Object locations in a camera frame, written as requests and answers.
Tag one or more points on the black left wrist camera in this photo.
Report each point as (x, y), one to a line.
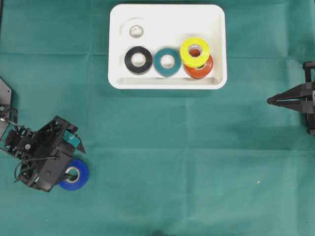
(52, 170)

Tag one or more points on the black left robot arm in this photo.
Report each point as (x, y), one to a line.
(10, 130)

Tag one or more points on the white plastic tray case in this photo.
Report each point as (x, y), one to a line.
(168, 26)

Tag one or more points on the red tape roll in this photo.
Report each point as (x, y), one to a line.
(202, 72)

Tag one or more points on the green table cloth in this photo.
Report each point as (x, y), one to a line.
(163, 162)

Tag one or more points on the black tape roll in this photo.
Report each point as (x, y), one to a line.
(138, 60)

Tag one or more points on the white tape roll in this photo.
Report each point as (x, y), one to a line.
(134, 30)

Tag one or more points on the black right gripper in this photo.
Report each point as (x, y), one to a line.
(282, 99)

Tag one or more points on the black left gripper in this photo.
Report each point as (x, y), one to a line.
(57, 136)

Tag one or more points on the blue tape roll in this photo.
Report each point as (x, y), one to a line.
(83, 175)

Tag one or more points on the teal tape roll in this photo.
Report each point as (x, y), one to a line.
(167, 62)

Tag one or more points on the yellow tape roll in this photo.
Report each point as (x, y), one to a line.
(194, 52)

